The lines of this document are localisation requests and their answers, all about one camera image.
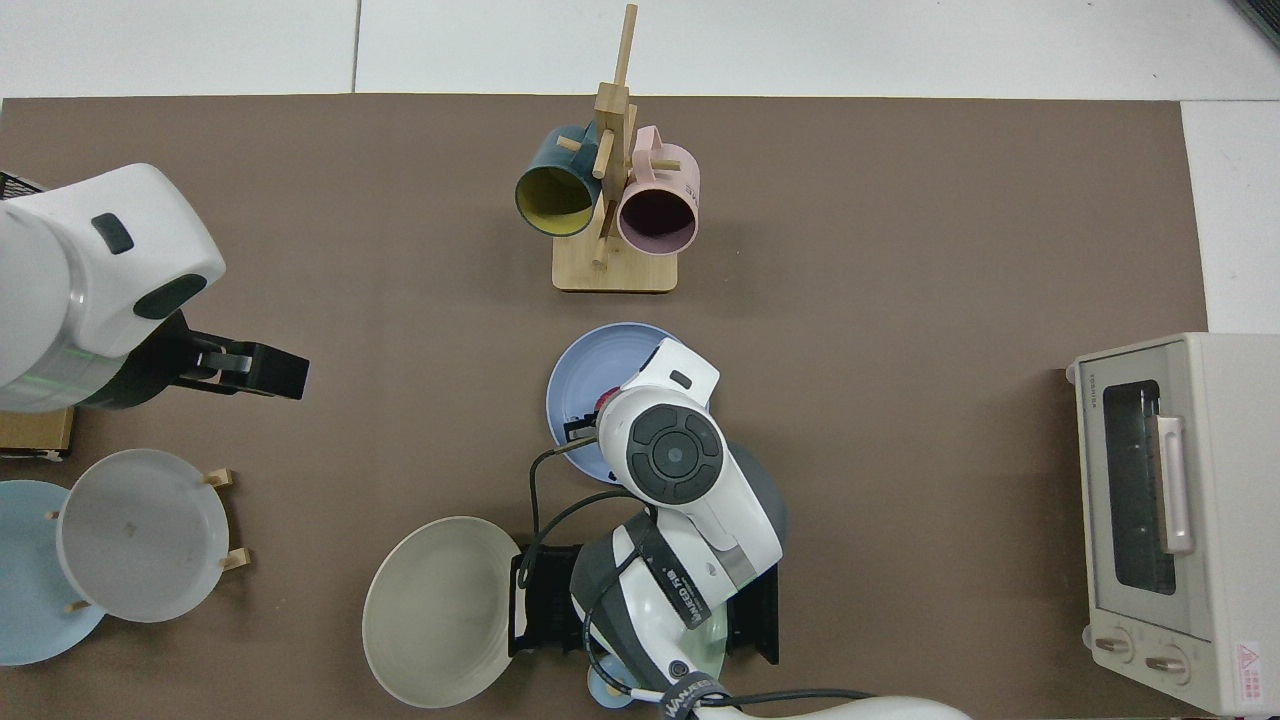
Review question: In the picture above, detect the wooden plate rack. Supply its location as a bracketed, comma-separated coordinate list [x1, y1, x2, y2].
[45, 466, 251, 615]

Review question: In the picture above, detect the dark grey slanted object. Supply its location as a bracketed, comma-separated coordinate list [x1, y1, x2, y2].
[1233, 0, 1280, 53]

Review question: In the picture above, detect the beige plate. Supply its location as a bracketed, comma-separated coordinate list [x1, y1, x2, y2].
[362, 516, 523, 709]

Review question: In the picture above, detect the pink mug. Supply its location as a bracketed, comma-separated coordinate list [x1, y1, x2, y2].
[616, 125, 701, 257]

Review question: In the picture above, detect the wooden mug stand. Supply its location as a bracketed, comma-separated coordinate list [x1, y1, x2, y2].
[552, 3, 681, 294]

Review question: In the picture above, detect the light blue plate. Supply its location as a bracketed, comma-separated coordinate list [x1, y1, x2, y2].
[0, 480, 106, 667]

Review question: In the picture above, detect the green plate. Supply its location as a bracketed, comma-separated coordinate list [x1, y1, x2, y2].
[650, 590, 733, 691]

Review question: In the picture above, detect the dark teal mug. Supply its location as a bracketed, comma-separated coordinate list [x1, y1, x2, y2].
[515, 123, 604, 238]

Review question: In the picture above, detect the pale toaster oven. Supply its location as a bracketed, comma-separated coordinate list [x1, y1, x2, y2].
[1065, 333, 1280, 717]

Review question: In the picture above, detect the black dish rack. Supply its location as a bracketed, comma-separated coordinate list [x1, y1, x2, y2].
[508, 543, 780, 666]

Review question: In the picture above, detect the grey plate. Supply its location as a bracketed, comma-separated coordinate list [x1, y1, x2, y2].
[56, 449, 230, 623]

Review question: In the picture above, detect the brown table cloth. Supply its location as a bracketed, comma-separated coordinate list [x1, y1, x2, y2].
[0, 95, 1211, 720]

